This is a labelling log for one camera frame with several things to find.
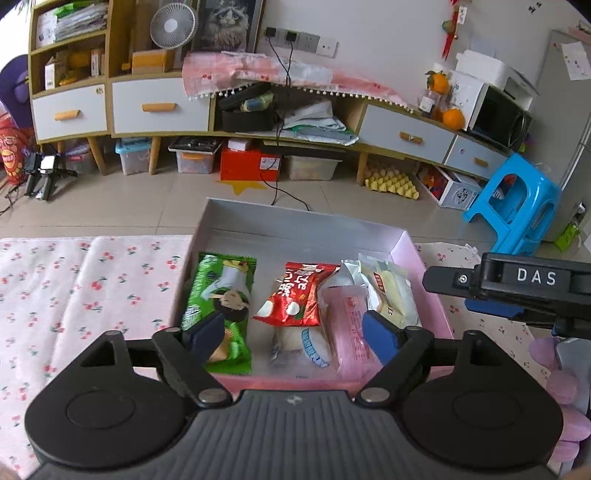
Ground clear bin blue lid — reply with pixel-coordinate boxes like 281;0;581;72
115;137;153;176

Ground black storage box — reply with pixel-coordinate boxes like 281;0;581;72
218;83;278;134

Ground white bread roll packet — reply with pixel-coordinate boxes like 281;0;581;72
269;324;334;370

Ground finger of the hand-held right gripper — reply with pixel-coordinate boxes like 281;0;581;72
421;265;528;320

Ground framed cat picture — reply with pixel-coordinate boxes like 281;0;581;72
193;0;266;54

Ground red snack packet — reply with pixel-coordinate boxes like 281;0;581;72
253;261;341;327

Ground red hanging ornament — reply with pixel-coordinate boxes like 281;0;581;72
441;0;467;61

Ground green chip packet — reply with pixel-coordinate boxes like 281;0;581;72
181;252;257;376

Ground cream cake packet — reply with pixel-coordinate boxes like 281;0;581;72
341;253;421;329

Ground pink cardboard box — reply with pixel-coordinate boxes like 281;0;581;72
168;198;455;384

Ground blue plastic stool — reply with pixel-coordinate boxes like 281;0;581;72
463;153;563;256

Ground black microwave oven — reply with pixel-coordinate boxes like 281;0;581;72
466;85;534;151

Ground grey refrigerator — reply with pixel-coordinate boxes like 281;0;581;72
531;28;591;243

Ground red cartoon gift bag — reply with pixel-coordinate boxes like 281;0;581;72
0;113;28;185

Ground small white fan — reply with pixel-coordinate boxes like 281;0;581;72
150;2;197;51

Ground yellow egg tray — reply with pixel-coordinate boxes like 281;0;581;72
364;165;421;201

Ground wooden shelf cabinet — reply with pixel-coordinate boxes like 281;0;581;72
28;0;114;174

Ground pink cherry cover cloth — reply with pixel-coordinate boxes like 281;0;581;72
181;51;416;114

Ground wooden drawer cabinet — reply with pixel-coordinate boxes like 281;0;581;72
106;0;218;176

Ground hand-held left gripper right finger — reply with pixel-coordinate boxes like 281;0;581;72
355;311;507;409

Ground stack of papers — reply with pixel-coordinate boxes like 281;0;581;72
37;2;109;47

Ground white foam box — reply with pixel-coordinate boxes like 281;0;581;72
455;50;513;88

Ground black camera rig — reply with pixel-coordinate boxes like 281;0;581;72
39;154;77;201
23;154;41;195

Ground yellow cardboard box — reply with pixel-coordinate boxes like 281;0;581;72
131;48;176;73

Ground yellow star mat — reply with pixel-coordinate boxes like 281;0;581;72
217;178;269;197

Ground red cardboard box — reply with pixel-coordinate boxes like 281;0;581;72
219;147;282;182

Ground white storage bin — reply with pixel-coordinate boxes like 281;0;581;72
283;154;343;182

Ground purple round chair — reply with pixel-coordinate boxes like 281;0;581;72
0;54;33;130

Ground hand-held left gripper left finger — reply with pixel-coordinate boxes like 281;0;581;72
74;311;233;409

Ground white printed cardboard box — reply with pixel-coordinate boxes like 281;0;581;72
418;164;483;210

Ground pink fleece clothing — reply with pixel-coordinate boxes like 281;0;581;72
529;335;591;480

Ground pink snack packet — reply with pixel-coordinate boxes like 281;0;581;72
318;285;384;376

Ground wall power outlets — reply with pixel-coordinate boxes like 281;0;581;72
264;25;338;58

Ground pile of papers and cloths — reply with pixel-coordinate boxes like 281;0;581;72
279;99;360;146

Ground clear bin dark lid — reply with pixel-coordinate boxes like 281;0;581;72
168;137;225;175

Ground black power cable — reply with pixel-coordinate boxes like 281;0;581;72
265;32;315;213

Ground low wooden TV cabinet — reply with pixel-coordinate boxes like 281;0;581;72
210;83;513;185

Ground cherry print cloth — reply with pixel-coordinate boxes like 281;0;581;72
0;234;561;480

